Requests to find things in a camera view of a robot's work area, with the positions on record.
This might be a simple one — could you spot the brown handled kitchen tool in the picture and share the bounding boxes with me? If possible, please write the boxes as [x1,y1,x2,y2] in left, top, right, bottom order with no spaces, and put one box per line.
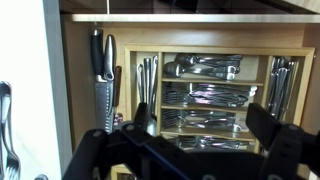
[114,65,123,108]

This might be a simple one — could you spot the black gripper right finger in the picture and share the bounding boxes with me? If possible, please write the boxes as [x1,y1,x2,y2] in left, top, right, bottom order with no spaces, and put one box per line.
[246,102,320,180]

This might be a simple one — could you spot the stainless steel table knife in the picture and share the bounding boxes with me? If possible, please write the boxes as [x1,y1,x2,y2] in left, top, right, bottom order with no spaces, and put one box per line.
[275,58,288,119]
[268,57,279,116]
[284,60,298,114]

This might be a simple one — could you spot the stack of silver forks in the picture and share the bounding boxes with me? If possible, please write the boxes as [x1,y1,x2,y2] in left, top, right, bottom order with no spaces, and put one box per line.
[163,93,251,108]

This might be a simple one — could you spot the metal skewer with spiral end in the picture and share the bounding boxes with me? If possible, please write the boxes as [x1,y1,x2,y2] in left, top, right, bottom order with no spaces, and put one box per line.
[113,111,124,128]

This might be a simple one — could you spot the wooden cutlery organizer tray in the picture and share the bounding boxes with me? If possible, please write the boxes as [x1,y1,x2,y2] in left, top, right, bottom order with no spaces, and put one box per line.
[109,43,316,180]

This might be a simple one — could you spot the wooden kitchen drawer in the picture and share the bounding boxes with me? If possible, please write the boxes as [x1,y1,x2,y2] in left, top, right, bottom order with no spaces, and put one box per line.
[59,13,320,180]

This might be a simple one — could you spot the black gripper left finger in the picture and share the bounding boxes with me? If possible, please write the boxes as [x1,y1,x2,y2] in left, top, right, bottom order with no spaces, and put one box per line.
[62,102,201,180]

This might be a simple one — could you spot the knife with silver black handle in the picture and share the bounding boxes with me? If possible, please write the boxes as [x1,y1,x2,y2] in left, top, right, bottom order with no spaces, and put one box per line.
[103,34,118,111]

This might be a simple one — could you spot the chef knife with black handle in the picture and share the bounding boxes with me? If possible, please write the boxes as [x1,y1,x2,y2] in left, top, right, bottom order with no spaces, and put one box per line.
[89,28,116,134]

